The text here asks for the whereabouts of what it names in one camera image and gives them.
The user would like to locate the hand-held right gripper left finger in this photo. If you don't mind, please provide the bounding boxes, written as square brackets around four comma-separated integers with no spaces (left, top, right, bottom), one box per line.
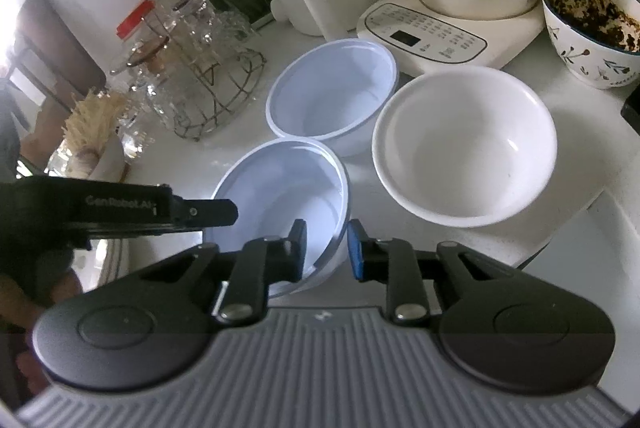
[139,219,307,327]

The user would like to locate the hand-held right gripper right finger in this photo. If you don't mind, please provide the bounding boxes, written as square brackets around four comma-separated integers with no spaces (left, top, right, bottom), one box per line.
[347,219,526,328]

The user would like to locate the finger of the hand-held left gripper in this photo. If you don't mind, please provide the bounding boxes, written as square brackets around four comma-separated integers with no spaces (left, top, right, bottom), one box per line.
[170,198,239,229]

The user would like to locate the pale blue bowl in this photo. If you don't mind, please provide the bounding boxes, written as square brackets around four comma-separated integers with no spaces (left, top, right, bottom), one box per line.
[202,138,353,299]
[265,38,399,159]

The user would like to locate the plain white bowl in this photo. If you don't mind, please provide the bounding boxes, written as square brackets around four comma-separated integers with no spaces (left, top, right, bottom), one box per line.
[371,70,558,229]

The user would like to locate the person's left hand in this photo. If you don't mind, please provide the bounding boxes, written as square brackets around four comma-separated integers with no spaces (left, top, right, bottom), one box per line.
[0,255,83,329]

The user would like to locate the garlic bulbs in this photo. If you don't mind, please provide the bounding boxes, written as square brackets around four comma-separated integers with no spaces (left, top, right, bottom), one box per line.
[70,150,98,176]

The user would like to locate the small white garlic bowl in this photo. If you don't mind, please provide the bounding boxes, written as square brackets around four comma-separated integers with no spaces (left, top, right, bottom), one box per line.
[67,133,126,181]

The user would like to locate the beige bristle bundle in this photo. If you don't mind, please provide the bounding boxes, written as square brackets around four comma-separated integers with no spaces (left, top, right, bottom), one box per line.
[62,90,131,153]

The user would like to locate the set of clear glass cups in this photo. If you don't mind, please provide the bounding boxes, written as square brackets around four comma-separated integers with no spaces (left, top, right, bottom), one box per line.
[110,0,256,129]

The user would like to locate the brown cutting board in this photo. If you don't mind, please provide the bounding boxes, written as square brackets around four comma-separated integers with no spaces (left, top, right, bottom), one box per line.
[10,0,108,119]

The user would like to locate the clear jar with red lid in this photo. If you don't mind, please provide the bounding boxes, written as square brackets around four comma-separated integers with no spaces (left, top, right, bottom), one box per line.
[116,0,171,73]

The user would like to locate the white kettle base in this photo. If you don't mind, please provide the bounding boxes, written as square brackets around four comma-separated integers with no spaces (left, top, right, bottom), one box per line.
[356,0,546,69]

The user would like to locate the patterned bowl with dark food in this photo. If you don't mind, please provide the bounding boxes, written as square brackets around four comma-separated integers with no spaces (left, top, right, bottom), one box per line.
[541,0,640,89]

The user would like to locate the black object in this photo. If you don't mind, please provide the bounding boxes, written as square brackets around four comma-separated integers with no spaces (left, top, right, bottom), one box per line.
[620,85,640,133]

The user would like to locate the wire basket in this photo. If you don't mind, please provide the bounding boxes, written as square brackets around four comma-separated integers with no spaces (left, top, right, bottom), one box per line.
[172,48,266,141]

